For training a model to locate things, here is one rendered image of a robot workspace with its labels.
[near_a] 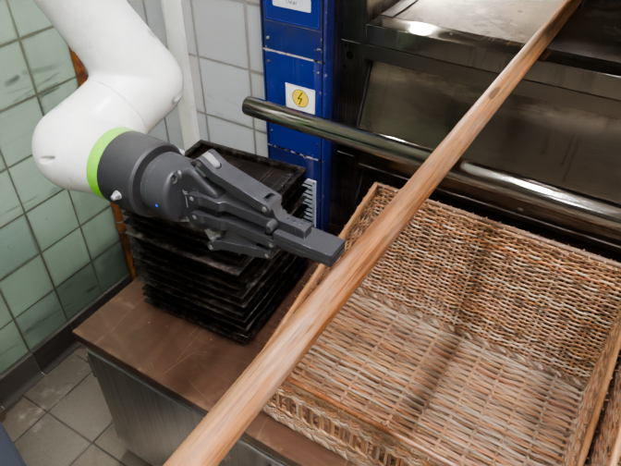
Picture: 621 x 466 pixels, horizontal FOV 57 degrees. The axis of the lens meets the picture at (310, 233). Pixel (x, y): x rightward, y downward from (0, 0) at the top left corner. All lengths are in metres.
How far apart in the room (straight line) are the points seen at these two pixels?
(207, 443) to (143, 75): 0.50
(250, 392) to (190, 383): 0.80
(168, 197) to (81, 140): 0.14
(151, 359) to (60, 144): 0.67
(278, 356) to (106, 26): 0.47
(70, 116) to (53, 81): 1.04
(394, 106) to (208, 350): 0.65
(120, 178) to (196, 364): 0.67
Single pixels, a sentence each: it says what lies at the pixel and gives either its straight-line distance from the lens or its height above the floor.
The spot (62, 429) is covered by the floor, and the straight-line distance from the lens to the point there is 2.00.
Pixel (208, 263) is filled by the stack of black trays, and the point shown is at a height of 0.81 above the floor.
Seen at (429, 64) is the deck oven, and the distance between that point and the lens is 1.15.
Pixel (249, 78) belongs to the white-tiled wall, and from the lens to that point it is 1.40.
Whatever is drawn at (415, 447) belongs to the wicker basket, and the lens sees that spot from 0.99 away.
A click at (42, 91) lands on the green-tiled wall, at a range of 1.79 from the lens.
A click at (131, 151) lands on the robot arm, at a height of 1.23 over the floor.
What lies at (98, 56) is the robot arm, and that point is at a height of 1.29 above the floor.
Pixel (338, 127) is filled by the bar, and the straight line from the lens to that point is 0.83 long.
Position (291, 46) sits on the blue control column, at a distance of 1.25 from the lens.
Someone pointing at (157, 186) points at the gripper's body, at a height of 1.21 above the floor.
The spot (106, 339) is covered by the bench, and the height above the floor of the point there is 0.58.
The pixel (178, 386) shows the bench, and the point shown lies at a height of 0.58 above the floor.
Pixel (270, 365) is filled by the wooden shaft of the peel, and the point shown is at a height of 1.20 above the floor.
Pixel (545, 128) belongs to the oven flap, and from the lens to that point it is 1.15.
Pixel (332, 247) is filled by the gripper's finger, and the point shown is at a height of 1.20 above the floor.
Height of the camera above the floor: 1.58
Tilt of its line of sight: 40 degrees down
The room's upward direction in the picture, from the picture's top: straight up
